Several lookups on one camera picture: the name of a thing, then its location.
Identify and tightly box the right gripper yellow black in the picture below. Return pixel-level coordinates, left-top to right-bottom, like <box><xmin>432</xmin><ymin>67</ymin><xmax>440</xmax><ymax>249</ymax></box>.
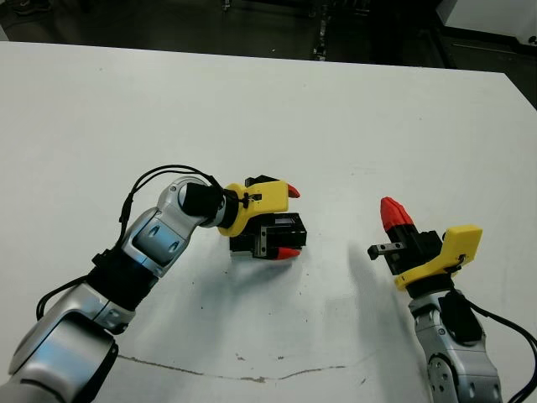
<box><xmin>368</xmin><ymin>196</ymin><xmax>484</xmax><ymax>296</ymax></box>

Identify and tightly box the black shiny box lid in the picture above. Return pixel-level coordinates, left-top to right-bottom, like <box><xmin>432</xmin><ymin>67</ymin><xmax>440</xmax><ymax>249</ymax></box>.
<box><xmin>229</xmin><ymin>212</ymin><xmax>310</xmax><ymax>255</ymax></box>

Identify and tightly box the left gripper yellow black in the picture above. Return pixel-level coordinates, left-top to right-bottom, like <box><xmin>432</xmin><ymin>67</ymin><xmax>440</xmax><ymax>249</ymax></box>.
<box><xmin>217</xmin><ymin>173</ymin><xmax>302</xmax><ymax>262</ymax></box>

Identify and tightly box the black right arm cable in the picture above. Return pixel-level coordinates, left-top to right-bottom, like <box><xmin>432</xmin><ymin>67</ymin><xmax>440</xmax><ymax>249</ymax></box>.
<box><xmin>469</xmin><ymin>304</ymin><xmax>537</xmax><ymax>403</ymax></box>

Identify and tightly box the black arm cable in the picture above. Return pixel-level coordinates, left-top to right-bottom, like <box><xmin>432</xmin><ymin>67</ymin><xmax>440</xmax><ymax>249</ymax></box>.
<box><xmin>35</xmin><ymin>164</ymin><xmax>223</xmax><ymax>320</ymax></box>
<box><xmin>469</xmin><ymin>304</ymin><xmax>537</xmax><ymax>403</ymax></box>

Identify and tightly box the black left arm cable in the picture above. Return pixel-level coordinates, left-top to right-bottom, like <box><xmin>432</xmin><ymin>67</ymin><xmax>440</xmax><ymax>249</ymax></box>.
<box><xmin>35</xmin><ymin>164</ymin><xmax>223</xmax><ymax>320</ymax></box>

